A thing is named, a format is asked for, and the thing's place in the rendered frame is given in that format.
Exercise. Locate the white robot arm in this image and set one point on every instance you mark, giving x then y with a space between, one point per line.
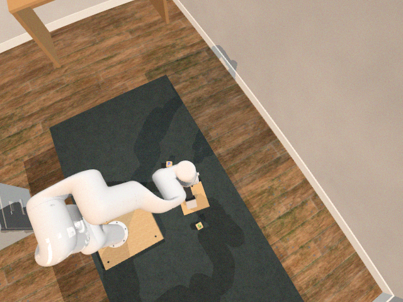
97 203

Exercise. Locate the tan square mat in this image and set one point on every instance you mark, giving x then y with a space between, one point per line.
201 199

